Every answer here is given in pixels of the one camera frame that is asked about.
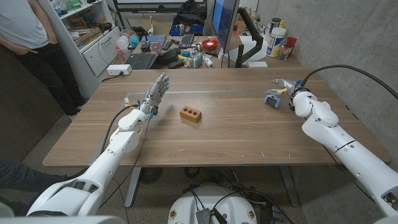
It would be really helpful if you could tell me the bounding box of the white wipes canister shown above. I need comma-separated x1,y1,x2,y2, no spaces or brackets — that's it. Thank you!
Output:
266,27,287,58

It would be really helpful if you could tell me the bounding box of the white shelf cabinet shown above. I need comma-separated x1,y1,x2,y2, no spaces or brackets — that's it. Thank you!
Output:
37,0,122,99

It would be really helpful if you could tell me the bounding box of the white power strip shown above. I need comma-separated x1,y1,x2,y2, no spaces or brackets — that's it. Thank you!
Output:
106,63,133,77

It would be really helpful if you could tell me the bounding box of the orange brick block with holes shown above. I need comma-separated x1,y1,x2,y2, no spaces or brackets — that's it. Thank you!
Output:
179,105,202,124

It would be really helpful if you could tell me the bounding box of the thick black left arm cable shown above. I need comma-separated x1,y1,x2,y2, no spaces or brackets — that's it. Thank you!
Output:
67,105,141,181

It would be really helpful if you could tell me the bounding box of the black laptop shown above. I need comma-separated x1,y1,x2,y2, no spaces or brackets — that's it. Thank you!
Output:
125,34,167,70

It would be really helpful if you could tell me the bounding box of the seated person's dark trouser leg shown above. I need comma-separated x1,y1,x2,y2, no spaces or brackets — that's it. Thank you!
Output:
0,159,68,215

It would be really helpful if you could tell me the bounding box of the black-lidded bottle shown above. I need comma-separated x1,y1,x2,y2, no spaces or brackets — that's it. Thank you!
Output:
269,17,282,32

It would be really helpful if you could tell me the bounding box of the black keyboard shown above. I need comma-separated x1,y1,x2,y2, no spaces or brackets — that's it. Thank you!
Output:
178,34,195,50

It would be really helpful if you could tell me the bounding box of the person in grey shirt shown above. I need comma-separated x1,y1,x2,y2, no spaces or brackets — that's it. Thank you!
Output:
0,0,86,116

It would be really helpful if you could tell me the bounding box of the teal box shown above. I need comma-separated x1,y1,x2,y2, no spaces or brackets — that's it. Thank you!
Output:
192,52,204,69

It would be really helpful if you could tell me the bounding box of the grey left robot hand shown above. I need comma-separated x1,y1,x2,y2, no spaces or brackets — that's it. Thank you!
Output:
138,73,170,118

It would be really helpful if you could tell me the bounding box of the red bowl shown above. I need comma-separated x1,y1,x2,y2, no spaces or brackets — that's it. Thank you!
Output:
201,38,220,52

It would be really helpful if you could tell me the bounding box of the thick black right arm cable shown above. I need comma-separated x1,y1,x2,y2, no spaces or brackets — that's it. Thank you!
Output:
300,64,398,100

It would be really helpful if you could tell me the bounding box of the black pouch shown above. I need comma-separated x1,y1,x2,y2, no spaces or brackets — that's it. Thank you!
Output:
157,48,182,66

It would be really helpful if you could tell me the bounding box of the white robot torso base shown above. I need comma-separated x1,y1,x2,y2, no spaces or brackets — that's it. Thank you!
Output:
167,185,258,224

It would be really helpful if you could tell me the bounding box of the whiteboard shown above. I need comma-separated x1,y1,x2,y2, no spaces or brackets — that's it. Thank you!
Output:
112,0,206,14

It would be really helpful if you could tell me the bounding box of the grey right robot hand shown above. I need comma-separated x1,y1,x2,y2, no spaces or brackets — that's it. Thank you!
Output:
266,78,305,101

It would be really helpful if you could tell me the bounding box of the small blue camera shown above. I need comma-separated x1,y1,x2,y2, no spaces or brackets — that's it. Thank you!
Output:
264,94,282,110

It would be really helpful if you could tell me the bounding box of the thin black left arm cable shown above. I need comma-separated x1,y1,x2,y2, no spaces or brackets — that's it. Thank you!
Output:
98,118,150,210

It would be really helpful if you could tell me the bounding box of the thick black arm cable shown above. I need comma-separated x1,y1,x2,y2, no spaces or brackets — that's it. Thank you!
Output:
67,105,141,181
300,64,398,100

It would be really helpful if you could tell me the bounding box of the grey table leg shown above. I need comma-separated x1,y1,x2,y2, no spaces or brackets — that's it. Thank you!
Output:
278,164,301,208
124,167,142,208

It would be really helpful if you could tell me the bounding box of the computer monitor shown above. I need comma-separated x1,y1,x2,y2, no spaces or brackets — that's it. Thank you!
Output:
211,0,241,52

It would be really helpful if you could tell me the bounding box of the clear plastic bottle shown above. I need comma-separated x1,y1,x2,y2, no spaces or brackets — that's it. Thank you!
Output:
116,34,130,51

